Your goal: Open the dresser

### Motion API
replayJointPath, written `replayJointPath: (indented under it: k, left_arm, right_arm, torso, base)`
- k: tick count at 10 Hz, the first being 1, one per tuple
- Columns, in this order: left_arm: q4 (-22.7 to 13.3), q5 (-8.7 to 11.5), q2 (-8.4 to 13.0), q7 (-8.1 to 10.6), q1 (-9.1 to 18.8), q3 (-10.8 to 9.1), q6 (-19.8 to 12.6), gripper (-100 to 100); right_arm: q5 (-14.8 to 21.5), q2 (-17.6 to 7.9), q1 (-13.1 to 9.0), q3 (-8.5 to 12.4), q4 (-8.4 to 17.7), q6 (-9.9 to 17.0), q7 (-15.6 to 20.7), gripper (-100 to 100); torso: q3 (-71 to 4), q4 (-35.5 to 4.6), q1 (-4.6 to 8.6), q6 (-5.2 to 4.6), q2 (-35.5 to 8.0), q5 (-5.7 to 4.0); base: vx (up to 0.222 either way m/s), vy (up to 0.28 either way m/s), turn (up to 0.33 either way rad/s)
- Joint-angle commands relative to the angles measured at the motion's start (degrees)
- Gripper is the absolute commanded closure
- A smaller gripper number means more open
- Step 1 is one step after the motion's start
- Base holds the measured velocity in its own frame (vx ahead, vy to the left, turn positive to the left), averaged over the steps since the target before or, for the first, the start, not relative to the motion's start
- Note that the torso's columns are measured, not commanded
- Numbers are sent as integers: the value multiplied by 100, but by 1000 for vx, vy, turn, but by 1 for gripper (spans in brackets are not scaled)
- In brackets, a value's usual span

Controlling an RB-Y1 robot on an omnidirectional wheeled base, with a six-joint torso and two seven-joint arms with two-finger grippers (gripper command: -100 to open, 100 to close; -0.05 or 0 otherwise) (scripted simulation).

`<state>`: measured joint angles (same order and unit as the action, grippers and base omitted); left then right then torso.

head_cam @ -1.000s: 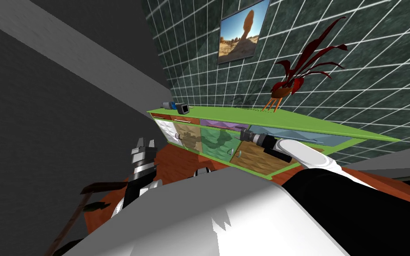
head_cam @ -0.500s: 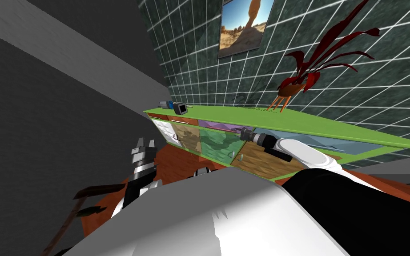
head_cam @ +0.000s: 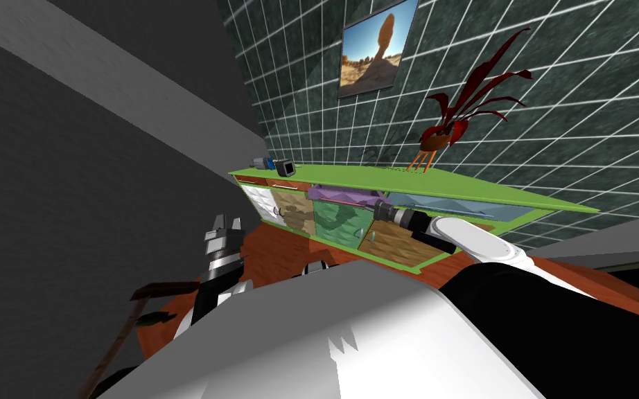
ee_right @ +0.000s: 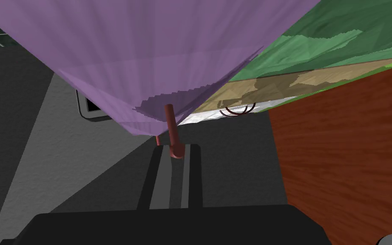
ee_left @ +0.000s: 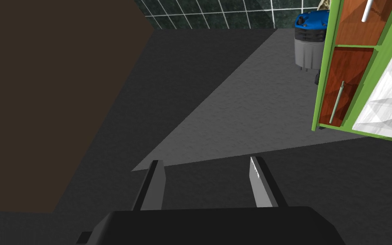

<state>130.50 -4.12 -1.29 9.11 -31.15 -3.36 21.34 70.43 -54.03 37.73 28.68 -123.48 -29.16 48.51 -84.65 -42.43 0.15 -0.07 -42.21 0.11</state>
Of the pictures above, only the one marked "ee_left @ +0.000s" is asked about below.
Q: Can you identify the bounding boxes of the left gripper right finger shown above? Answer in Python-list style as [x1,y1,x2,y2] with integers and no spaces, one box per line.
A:
[249,156,289,208]

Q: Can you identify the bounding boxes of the wooden drawer front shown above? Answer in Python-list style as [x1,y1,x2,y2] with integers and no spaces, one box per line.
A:
[335,0,392,47]

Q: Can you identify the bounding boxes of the wooden cupboard door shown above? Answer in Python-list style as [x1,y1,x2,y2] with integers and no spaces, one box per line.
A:
[319,47,375,127]

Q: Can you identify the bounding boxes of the green cupboard with wooden doors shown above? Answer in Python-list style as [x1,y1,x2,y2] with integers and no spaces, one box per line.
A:
[311,0,392,146]

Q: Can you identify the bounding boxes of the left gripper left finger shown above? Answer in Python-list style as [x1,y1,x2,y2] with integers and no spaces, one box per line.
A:
[132,160,167,211]

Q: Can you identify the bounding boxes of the grey bar handle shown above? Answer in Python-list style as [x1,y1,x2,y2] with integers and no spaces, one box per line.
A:
[329,81,345,125]

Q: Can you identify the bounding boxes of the white bar handle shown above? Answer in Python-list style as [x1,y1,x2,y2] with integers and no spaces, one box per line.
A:
[361,0,374,23]

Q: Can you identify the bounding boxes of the white appliance door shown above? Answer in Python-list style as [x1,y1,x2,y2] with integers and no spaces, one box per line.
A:
[352,49,392,140]

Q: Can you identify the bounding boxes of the blue and grey vacuum cleaner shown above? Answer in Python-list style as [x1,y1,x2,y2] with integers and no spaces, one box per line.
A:
[294,9,330,72]

